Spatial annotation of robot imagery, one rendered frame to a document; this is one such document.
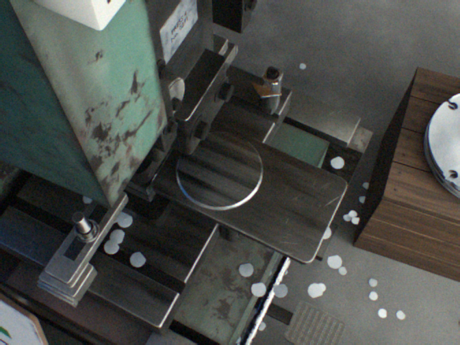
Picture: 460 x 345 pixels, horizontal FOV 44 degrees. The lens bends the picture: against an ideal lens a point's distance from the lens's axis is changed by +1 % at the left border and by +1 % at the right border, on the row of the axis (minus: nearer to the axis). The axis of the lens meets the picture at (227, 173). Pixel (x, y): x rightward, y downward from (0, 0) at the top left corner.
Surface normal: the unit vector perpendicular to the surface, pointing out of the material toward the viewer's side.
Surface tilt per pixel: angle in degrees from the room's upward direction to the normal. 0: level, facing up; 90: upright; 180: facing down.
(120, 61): 90
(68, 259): 0
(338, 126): 0
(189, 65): 90
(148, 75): 90
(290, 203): 0
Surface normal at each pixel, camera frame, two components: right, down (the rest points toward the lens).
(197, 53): 0.89, 0.41
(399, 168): 0.00, -0.44
